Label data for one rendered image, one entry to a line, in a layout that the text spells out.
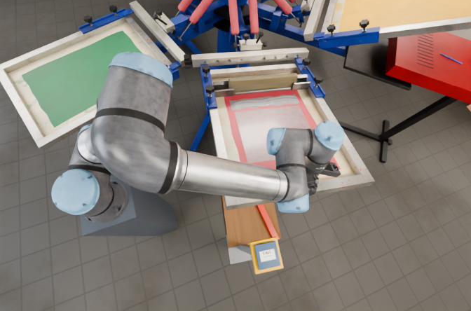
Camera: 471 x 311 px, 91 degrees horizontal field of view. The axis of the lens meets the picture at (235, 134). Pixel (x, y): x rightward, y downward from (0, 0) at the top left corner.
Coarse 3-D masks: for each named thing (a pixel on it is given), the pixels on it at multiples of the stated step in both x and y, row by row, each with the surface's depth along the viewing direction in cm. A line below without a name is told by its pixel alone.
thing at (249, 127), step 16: (240, 96) 122; (256, 96) 122; (240, 112) 114; (256, 112) 115; (240, 128) 108; (256, 128) 108; (240, 144) 102; (256, 144) 102; (240, 160) 96; (256, 160) 97; (272, 160) 97
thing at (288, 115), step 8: (264, 96) 122; (272, 96) 123; (296, 96) 124; (288, 104) 119; (296, 104) 120; (304, 104) 120; (272, 112) 115; (280, 112) 115; (288, 112) 116; (296, 112) 116; (304, 112) 116; (272, 120) 112; (280, 120) 112; (288, 120) 112; (296, 120) 112; (304, 120) 113; (312, 120) 113; (304, 128) 110; (312, 128) 110
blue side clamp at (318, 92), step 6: (300, 66) 133; (306, 66) 132; (306, 72) 130; (312, 78) 127; (312, 84) 123; (318, 84) 122; (312, 90) 121; (318, 90) 120; (318, 96) 118; (324, 96) 119
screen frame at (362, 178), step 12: (216, 72) 128; (228, 72) 128; (240, 72) 130; (252, 72) 131; (264, 72) 133; (276, 72) 135; (288, 72) 136; (300, 72) 132; (312, 96) 122; (216, 108) 110; (324, 108) 114; (216, 120) 105; (324, 120) 113; (336, 120) 109; (216, 132) 101; (216, 144) 97; (348, 144) 100; (348, 156) 98; (360, 168) 93; (324, 180) 89; (336, 180) 89; (348, 180) 89; (360, 180) 89; (372, 180) 90; (324, 192) 88; (228, 204) 81; (240, 204) 81; (252, 204) 83
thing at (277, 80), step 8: (232, 80) 113; (240, 80) 113; (248, 80) 114; (256, 80) 115; (264, 80) 116; (272, 80) 117; (280, 80) 118; (288, 80) 119; (296, 80) 120; (240, 88) 117; (248, 88) 118; (256, 88) 119; (264, 88) 120
